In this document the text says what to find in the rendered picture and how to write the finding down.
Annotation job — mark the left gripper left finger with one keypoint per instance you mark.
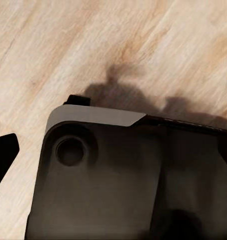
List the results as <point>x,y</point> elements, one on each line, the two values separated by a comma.
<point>9,149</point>

